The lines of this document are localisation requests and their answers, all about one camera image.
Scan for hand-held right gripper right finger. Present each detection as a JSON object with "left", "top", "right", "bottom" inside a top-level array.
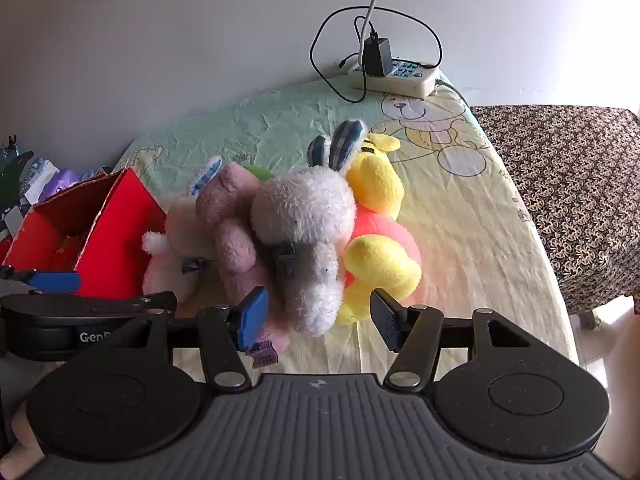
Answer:
[{"left": 370, "top": 287, "right": 531, "bottom": 393}]

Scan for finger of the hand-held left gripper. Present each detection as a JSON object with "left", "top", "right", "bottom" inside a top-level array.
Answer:
[{"left": 0, "top": 266, "right": 82, "bottom": 296}]

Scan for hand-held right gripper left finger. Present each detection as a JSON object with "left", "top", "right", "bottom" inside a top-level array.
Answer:
[{"left": 131, "top": 286, "right": 269, "bottom": 395}]

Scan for yellow plush bear pink shirt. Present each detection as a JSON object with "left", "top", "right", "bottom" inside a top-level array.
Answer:
[{"left": 335, "top": 132, "right": 423, "bottom": 326}]

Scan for red cardboard box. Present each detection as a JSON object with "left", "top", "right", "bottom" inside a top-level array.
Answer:
[{"left": 0, "top": 167, "right": 168, "bottom": 301}]

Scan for pale pink plush bunny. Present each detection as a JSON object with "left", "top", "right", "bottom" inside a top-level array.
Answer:
[{"left": 141, "top": 156, "right": 292, "bottom": 367}]

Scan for grey plush bunny plaid ears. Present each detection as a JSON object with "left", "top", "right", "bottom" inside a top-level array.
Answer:
[{"left": 250, "top": 119, "right": 371, "bottom": 338}]

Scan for person's left hand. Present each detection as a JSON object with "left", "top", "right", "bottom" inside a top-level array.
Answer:
[{"left": 10, "top": 402, "right": 48, "bottom": 480}]

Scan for blue white packet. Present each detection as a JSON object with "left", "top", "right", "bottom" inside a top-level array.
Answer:
[{"left": 20, "top": 157, "right": 58, "bottom": 193}]

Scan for dark green object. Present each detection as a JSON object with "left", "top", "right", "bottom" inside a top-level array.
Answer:
[{"left": 0, "top": 150, "right": 33, "bottom": 207}]

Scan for cartoon print bed sheet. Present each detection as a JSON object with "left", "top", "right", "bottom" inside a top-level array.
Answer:
[{"left": 112, "top": 72, "right": 581, "bottom": 376}]

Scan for white power strip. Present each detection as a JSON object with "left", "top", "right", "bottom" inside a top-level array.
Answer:
[{"left": 348, "top": 56, "right": 441, "bottom": 100}]

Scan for black power adapter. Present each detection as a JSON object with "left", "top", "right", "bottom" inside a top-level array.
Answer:
[{"left": 361, "top": 34, "right": 393, "bottom": 78}]

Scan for grey power cord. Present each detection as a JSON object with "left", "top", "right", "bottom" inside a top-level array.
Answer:
[{"left": 435, "top": 77, "right": 471, "bottom": 108}]

